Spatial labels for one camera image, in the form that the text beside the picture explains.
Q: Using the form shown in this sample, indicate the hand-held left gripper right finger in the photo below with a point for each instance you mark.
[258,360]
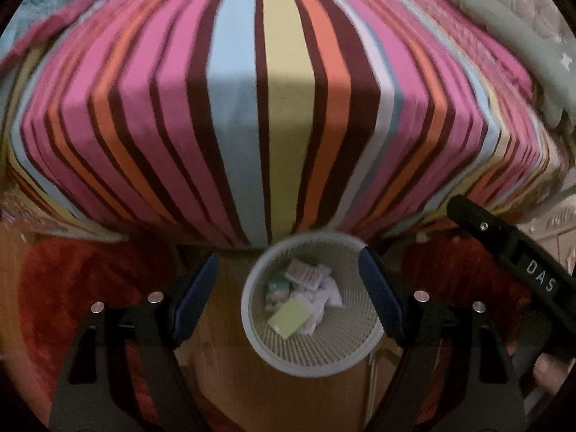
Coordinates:
[383,299]

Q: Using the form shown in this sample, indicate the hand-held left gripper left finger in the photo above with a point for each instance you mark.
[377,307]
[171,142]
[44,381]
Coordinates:
[194,299]

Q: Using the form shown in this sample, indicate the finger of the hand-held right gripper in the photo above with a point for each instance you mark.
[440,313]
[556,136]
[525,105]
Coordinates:
[483,225]

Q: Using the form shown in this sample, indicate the white paper ball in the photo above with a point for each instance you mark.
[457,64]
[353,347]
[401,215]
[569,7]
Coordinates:
[328,299]

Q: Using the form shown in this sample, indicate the white pink print plastic wrapper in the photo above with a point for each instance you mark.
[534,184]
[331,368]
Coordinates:
[306,274]

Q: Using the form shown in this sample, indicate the teal cloud print tissue pack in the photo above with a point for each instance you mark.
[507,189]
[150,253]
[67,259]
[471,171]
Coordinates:
[275,292]

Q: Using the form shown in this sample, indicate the white mesh wastebasket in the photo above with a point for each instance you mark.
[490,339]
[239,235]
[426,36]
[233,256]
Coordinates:
[315,357]

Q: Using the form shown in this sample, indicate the light green cardboard box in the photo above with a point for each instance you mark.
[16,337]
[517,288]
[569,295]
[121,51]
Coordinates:
[290,319]

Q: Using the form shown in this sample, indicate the person's right hand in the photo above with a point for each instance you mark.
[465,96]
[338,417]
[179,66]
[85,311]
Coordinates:
[549,371]

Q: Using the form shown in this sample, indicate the red shaggy rug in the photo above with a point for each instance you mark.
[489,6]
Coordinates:
[67,301]

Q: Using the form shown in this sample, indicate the pink blanket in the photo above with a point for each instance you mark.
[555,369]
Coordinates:
[495,45]

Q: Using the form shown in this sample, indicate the long pale green pillow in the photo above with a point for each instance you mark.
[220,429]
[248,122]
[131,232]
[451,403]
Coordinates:
[495,13]

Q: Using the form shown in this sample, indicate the cream tufted headboard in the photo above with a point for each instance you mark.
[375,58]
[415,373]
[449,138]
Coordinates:
[535,0]

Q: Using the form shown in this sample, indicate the teal patterned blanket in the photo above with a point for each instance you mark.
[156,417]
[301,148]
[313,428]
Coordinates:
[31,13]

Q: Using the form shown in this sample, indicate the cream carved bed frame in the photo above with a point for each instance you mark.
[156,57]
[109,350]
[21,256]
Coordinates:
[551,229]

